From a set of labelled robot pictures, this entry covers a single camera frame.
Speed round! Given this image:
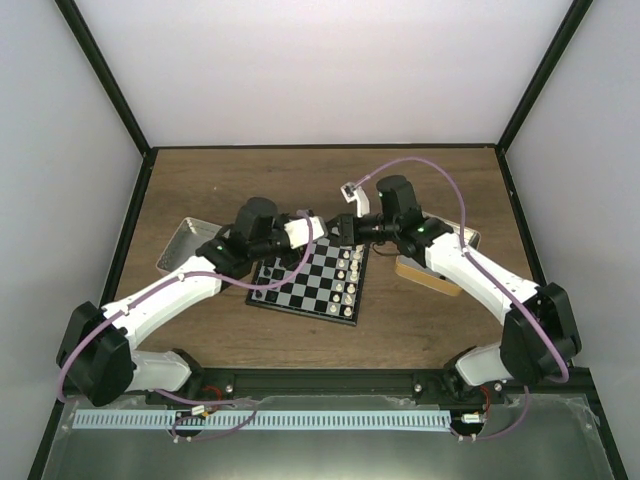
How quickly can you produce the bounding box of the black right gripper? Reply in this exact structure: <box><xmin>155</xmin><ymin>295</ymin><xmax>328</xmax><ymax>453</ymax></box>
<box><xmin>326</xmin><ymin>214</ymin><xmax>399</xmax><ymax>248</ymax></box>

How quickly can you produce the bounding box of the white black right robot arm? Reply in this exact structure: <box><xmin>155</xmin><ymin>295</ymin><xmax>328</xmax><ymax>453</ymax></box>
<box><xmin>330</xmin><ymin>175</ymin><xmax>581</xmax><ymax>403</ymax></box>

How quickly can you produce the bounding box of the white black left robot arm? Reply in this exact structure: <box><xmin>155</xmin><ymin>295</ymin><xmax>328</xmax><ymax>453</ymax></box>
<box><xmin>56</xmin><ymin>197</ymin><xmax>328</xmax><ymax>407</ymax></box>

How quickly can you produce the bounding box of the magnetic chess board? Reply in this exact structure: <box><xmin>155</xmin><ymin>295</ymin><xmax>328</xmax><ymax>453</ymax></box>
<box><xmin>245</xmin><ymin>243</ymin><xmax>369</xmax><ymax>326</ymax></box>

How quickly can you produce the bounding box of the gold metal tin tray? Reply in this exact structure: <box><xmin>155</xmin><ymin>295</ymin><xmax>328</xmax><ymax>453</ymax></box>
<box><xmin>394</xmin><ymin>216</ymin><xmax>481</xmax><ymax>297</ymax></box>

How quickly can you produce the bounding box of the pink metal tin tray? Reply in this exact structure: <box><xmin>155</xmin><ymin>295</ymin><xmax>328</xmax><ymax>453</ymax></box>
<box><xmin>156</xmin><ymin>217</ymin><xmax>221</xmax><ymax>276</ymax></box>

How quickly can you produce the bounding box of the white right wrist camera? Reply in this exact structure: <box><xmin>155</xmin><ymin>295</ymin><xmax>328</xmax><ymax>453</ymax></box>
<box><xmin>340</xmin><ymin>182</ymin><xmax>370</xmax><ymax>218</ymax></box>

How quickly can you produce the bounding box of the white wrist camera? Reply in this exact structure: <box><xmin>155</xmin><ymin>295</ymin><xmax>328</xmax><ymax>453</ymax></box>
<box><xmin>284</xmin><ymin>216</ymin><xmax>328</xmax><ymax>250</ymax></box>
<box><xmin>340</xmin><ymin>182</ymin><xmax>370</xmax><ymax>218</ymax></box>

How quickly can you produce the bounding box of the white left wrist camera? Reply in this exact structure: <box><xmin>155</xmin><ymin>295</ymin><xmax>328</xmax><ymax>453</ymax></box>
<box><xmin>284</xmin><ymin>216</ymin><xmax>328</xmax><ymax>250</ymax></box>

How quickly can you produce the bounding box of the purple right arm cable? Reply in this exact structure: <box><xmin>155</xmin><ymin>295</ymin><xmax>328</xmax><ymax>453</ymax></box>
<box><xmin>357</xmin><ymin>157</ymin><xmax>571</xmax><ymax>442</ymax></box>

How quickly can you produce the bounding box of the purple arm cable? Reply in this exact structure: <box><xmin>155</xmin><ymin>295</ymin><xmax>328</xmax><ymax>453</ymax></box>
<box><xmin>357</xmin><ymin>157</ymin><xmax>571</xmax><ymax>442</ymax></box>
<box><xmin>57</xmin><ymin>209</ymin><xmax>316</xmax><ymax>444</ymax></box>

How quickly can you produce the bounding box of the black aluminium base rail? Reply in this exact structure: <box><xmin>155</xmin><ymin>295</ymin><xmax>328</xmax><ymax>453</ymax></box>
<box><xmin>64</xmin><ymin>367</ymin><xmax>591</xmax><ymax>406</ymax></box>

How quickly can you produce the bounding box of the light blue slotted cable duct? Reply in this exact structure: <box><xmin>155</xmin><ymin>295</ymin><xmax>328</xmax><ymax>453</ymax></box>
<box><xmin>72</xmin><ymin>409</ymin><xmax>451</xmax><ymax>432</ymax></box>

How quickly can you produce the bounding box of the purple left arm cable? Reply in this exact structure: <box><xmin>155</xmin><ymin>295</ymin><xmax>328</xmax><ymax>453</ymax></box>
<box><xmin>57</xmin><ymin>209</ymin><xmax>316</xmax><ymax>444</ymax></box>

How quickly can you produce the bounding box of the black enclosure frame post right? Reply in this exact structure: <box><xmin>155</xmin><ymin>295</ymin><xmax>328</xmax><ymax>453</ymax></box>
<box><xmin>498</xmin><ymin>0</ymin><xmax>594</xmax><ymax>151</ymax></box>

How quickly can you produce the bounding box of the black enclosure frame post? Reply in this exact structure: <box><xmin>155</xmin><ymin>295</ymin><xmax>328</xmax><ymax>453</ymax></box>
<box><xmin>498</xmin><ymin>0</ymin><xmax>594</xmax><ymax>151</ymax></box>
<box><xmin>53</xmin><ymin>0</ymin><xmax>151</xmax><ymax>154</ymax></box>

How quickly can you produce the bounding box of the black enclosure frame post left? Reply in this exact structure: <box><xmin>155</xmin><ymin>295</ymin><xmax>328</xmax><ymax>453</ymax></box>
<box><xmin>53</xmin><ymin>0</ymin><xmax>151</xmax><ymax>154</ymax></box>

